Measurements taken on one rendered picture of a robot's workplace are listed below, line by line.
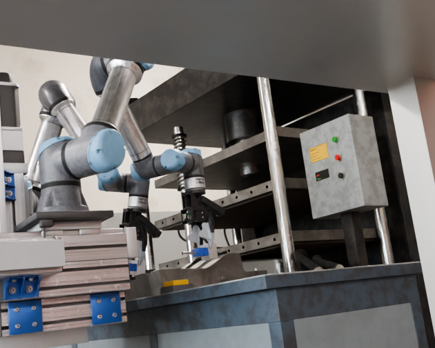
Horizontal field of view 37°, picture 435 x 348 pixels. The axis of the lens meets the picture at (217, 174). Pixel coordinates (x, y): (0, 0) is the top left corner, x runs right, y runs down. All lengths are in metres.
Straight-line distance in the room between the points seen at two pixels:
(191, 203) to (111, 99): 0.52
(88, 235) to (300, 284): 0.61
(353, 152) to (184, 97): 1.08
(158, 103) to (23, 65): 1.92
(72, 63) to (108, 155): 3.71
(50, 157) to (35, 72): 3.48
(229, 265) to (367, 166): 0.75
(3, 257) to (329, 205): 1.59
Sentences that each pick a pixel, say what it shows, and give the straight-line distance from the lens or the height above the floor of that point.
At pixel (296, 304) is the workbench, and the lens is 1.84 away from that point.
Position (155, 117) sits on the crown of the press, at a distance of 3.68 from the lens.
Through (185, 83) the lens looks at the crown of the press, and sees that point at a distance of 3.46.
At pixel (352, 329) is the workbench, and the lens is 2.00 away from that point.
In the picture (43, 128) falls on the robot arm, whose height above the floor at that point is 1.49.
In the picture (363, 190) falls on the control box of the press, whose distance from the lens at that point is 2.74.
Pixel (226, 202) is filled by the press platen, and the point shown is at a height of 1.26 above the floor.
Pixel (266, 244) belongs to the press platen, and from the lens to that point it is 3.05.
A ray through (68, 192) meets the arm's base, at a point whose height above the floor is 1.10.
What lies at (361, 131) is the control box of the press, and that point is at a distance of 2.84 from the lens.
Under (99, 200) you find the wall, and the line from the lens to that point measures 5.21.
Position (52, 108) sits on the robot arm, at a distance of 2.45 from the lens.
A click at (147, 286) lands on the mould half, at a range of 2.37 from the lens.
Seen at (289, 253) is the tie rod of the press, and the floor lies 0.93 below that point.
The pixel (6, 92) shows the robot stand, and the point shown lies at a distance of 2.22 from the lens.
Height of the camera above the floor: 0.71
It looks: 12 degrees up
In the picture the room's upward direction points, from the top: 7 degrees counter-clockwise
